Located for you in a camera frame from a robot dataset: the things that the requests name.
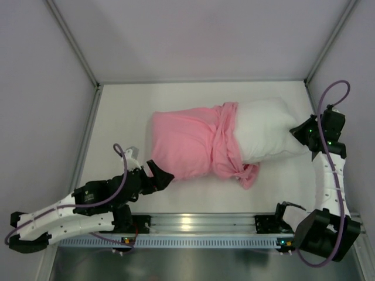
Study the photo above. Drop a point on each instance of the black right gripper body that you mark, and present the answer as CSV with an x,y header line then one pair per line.
x,y
306,133

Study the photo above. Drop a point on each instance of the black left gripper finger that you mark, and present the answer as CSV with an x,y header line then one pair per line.
x,y
162,181
154,170

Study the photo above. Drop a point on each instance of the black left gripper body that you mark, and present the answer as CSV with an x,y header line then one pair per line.
x,y
149,180

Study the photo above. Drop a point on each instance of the white pillow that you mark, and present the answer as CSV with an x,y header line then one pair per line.
x,y
262,131

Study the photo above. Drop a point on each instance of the pink floral pillowcase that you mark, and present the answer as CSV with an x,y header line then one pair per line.
x,y
195,142

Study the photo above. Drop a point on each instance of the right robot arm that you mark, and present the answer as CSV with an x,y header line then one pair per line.
x,y
326,231

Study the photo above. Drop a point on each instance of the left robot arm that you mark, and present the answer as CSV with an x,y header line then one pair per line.
x,y
98,207

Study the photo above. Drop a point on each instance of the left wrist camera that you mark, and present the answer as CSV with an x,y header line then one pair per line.
x,y
131,153

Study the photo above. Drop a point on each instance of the aluminium front rail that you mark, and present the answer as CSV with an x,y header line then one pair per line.
x,y
161,224

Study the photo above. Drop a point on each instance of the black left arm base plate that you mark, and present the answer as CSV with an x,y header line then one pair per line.
x,y
133,224

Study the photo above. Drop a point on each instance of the white slotted cable duct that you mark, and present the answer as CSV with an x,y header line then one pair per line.
x,y
247,242

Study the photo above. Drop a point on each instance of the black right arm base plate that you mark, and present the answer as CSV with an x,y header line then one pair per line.
x,y
270,224

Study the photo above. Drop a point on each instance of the right aluminium frame post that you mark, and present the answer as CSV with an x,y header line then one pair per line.
x,y
337,29

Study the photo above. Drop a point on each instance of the aluminium frame post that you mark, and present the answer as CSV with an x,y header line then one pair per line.
x,y
62,24
337,29

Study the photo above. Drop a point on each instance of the left aluminium frame post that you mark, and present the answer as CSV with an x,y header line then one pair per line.
x,y
62,24

